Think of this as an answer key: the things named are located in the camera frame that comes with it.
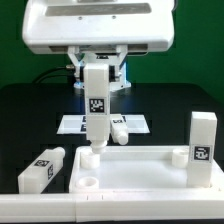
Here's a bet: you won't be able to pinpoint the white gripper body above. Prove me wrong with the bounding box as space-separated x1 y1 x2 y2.
22 0 175 54

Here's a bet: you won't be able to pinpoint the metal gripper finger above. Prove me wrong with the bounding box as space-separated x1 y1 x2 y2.
109 45 128 82
67 46 85 82

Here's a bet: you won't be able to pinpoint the white desk top tray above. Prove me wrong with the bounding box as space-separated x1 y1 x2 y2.
69 145 224 195

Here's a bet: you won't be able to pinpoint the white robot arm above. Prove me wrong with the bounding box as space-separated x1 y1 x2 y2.
22 0 176 89

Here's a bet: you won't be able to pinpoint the white marker sheet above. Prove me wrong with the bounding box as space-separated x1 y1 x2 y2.
57 115 150 134

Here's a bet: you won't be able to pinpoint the white front fence bar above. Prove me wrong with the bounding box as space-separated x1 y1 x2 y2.
0 190 224 223

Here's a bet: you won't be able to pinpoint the black cables behind base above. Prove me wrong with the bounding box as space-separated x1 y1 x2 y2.
32 64 76 84

